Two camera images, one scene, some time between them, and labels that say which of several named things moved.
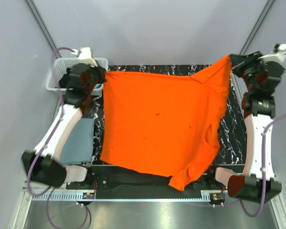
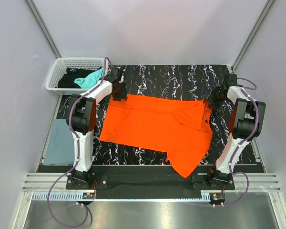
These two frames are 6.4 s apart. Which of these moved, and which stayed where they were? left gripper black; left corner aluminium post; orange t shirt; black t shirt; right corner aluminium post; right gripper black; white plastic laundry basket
Moved: left gripper black; orange t shirt; right gripper black
Stayed: black t shirt; white plastic laundry basket; left corner aluminium post; right corner aluminium post
